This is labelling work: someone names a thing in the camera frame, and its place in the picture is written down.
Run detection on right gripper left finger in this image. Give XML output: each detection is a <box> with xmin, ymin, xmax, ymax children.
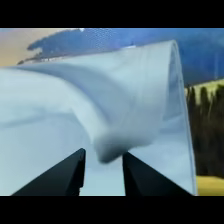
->
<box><xmin>11</xmin><ymin>147</ymin><xmax>87</xmax><ymax>197</ymax></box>

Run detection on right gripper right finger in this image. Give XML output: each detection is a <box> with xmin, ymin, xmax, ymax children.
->
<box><xmin>121</xmin><ymin>151</ymin><xmax>194</xmax><ymax>197</ymax></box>

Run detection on light blue shirt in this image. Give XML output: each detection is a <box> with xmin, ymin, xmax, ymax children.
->
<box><xmin>0</xmin><ymin>40</ymin><xmax>198</xmax><ymax>197</ymax></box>

